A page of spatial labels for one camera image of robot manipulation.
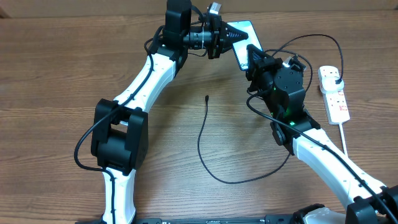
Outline white charger plug adapter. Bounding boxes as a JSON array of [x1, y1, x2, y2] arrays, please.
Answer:
[[320, 77, 345, 94]]

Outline black charging cable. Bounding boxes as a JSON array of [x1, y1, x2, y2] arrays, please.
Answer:
[[197, 34, 345, 185]]

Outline blue Galaxy smartphone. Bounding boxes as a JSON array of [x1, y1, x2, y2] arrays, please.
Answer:
[[228, 21, 262, 71]]

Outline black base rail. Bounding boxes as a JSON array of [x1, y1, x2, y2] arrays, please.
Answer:
[[74, 214, 299, 224]]

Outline white power strip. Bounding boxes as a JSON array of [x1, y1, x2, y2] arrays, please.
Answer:
[[318, 65, 350, 124]]

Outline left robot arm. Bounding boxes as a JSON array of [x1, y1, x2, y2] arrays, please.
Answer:
[[91, 1, 248, 223]]

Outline white power strip cord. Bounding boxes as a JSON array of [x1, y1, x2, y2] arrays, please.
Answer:
[[338, 123, 349, 156]]

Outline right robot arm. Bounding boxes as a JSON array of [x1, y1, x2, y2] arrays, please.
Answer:
[[246, 44, 397, 223]]

